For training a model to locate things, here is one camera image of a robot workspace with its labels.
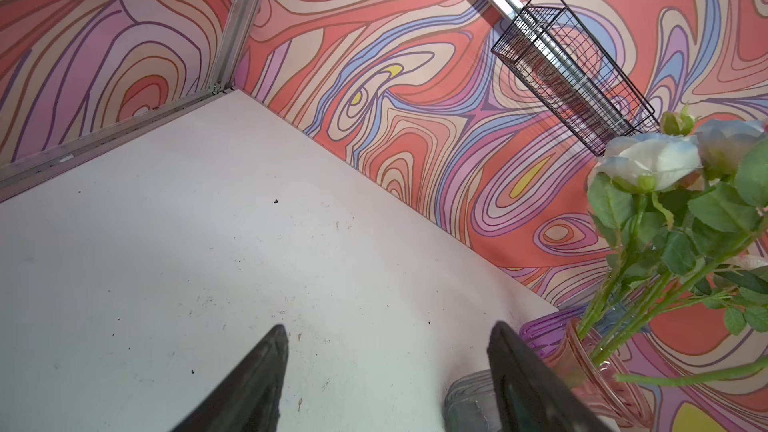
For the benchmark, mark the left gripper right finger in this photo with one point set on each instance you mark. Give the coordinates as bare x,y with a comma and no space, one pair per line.
529,396

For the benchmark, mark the white blue rose stem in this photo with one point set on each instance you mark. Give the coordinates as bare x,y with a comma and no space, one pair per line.
631,170

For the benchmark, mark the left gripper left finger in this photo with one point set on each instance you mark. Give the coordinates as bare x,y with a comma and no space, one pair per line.
249,396

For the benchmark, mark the purple glass vase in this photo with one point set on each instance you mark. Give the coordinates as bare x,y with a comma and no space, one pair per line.
544,334

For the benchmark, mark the back black wire basket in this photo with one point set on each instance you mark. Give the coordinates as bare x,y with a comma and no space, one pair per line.
555,55

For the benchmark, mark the red glass vase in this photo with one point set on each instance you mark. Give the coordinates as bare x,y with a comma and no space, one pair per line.
470,403

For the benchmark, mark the pale blue rose stem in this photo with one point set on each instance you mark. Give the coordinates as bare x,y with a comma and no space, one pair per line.
715,213

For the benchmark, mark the salmon pink rose stem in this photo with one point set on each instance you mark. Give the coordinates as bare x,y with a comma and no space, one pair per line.
732,373

